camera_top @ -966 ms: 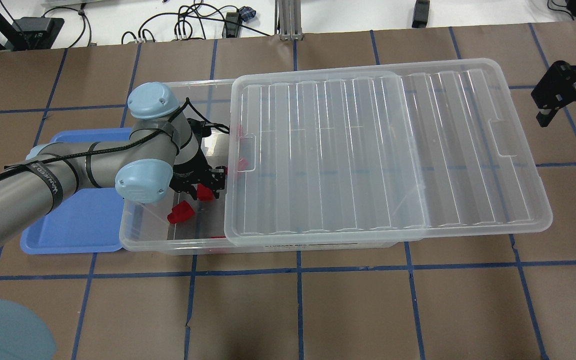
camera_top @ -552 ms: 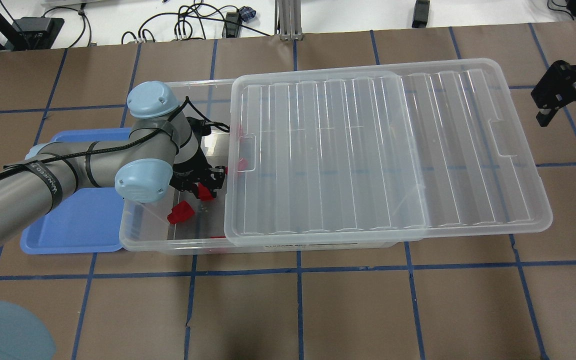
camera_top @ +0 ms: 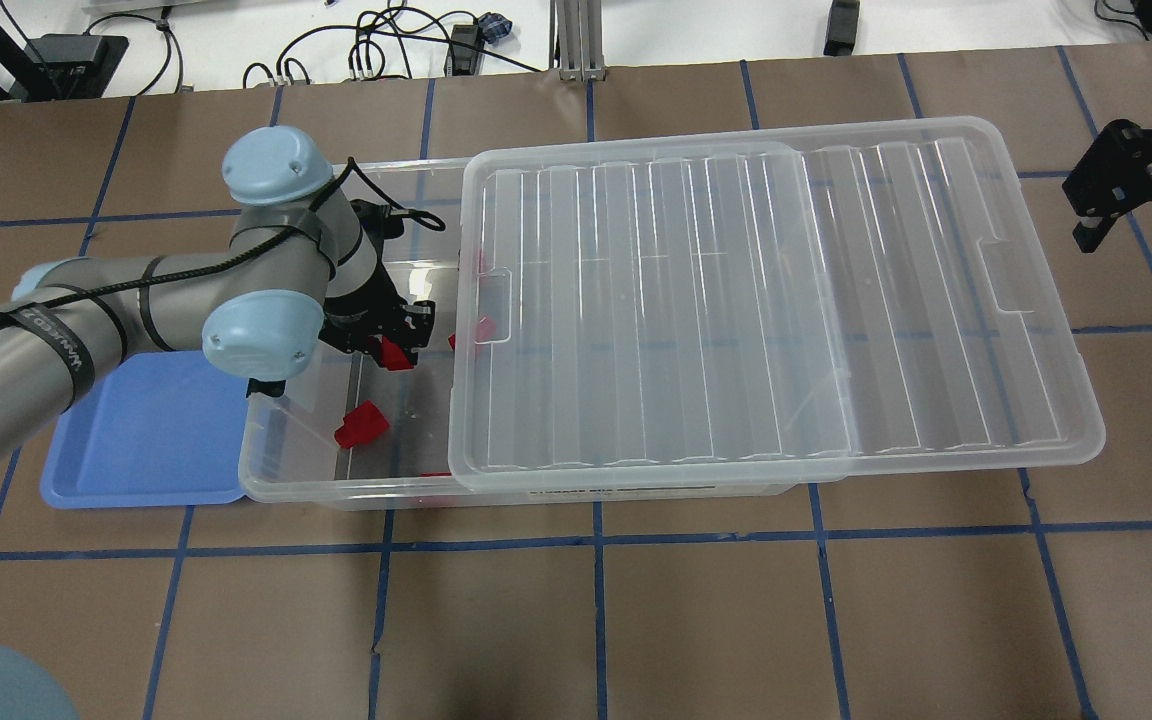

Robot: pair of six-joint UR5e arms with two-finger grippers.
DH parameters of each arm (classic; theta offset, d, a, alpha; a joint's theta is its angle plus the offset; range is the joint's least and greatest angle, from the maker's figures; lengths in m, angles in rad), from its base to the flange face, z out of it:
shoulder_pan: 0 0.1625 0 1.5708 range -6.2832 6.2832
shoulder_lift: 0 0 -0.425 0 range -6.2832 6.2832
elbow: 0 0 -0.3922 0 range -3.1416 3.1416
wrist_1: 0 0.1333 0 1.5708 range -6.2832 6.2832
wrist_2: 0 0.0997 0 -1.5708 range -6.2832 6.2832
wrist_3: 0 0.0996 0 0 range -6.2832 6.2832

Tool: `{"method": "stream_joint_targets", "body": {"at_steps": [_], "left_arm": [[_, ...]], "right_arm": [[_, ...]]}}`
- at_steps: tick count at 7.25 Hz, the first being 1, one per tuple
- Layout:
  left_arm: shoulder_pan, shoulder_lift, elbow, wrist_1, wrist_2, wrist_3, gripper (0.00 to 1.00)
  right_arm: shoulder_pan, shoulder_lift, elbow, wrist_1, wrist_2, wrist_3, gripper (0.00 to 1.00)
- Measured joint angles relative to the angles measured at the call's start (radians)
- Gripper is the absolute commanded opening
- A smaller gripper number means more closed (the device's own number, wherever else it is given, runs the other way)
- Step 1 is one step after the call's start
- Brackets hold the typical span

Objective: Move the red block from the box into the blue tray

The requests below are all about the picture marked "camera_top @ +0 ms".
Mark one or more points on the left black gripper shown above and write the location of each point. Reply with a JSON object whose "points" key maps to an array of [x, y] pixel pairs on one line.
{"points": [[373, 306]]}

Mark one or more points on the clear plastic box lid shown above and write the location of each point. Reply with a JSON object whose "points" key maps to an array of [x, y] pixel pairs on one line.
{"points": [[958, 352]]}

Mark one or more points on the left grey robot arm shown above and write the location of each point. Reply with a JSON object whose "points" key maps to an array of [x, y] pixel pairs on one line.
{"points": [[303, 268]]}

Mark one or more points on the clear plastic storage box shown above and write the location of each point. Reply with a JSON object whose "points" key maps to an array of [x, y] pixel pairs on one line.
{"points": [[336, 470]]}

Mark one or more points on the blue plastic tray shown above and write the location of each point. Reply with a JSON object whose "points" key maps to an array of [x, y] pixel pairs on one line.
{"points": [[162, 430]]}

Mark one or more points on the black power adapter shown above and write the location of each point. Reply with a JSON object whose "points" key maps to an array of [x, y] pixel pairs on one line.
{"points": [[842, 28]]}

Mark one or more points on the aluminium frame post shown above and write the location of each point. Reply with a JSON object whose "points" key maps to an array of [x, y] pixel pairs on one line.
{"points": [[576, 36]]}

